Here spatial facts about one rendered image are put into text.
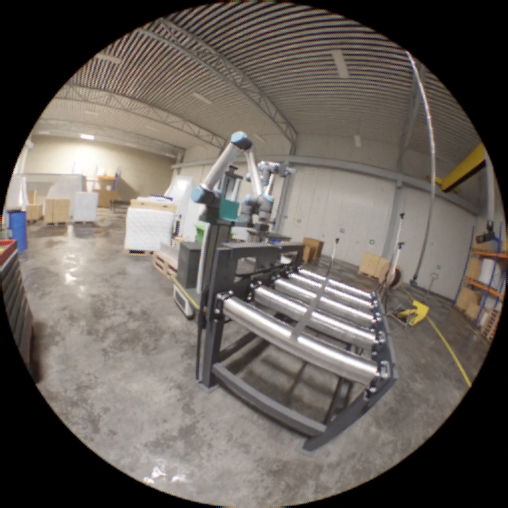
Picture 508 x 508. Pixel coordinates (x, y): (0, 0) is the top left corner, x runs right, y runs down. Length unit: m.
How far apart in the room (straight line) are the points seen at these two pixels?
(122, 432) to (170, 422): 0.36
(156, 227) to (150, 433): 3.81
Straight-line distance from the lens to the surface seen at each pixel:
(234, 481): 1.36
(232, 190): 2.10
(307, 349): 0.77
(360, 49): 8.30
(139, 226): 4.24
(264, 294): 1.11
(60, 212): 8.50
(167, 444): 1.39
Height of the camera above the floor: 1.35
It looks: 12 degrees down
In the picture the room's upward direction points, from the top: 13 degrees clockwise
